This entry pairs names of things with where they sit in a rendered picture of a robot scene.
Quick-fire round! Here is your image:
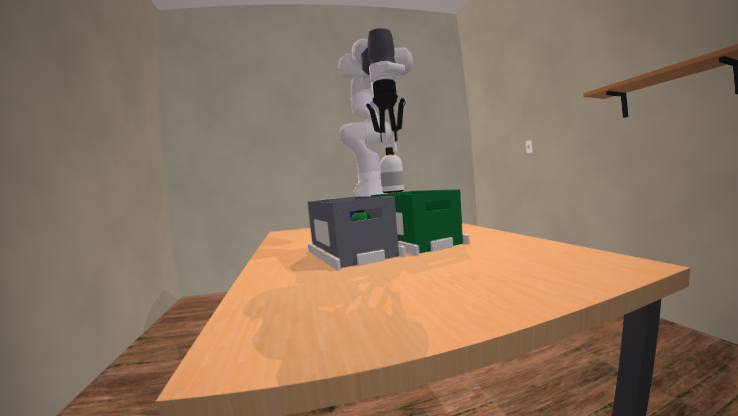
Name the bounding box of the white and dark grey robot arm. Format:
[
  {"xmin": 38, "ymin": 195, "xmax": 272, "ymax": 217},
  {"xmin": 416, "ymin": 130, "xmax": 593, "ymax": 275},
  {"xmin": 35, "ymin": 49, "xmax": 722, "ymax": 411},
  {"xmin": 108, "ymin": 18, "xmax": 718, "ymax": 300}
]
[{"xmin": 338, "ymin": 28, "xmax": 413, "ymax": 196}]

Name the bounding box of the green bottle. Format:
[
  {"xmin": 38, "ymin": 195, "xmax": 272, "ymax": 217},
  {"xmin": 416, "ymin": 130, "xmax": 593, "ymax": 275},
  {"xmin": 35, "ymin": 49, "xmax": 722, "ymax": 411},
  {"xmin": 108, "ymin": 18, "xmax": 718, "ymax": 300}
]
[{"xmin": 350, "ymin": 210, "xmax": 372, "ymax": 222}]

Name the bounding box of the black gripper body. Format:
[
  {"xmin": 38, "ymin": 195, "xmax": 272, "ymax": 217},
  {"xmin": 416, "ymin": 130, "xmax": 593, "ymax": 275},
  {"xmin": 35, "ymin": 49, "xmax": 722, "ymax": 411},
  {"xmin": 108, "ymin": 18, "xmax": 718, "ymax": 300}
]
[{"xmin": 373, "ymin": 79, "xmax": 398, "ymax": 110}]

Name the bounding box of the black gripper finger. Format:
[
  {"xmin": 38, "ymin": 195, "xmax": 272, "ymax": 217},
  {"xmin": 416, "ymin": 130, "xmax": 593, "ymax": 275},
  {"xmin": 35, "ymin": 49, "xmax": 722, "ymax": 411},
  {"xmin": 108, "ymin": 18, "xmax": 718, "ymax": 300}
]
[
  {"xmin": 386, "ymin": 97, "xmax": 406, "ymax": 152},
  {"xmin": 366, "ymin": 98, "xmax": 387, "ymax": 153}
]

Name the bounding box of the grey divided bottle crate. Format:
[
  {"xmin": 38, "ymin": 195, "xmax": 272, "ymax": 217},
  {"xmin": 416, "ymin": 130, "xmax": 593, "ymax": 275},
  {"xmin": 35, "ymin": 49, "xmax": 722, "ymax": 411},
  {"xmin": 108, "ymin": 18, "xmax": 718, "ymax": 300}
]
[{"xmin": 308, "ymin": 196, "xmax": 399, "ymax": 268}]

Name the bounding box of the green plastic crate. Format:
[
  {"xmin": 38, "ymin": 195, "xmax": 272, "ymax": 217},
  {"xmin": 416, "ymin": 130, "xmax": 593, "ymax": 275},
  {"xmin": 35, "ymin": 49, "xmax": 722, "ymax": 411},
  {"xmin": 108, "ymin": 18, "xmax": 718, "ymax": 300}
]
[{"xmin": 371, "ymin": 189, "xmax": 463, "ymax": 254}]

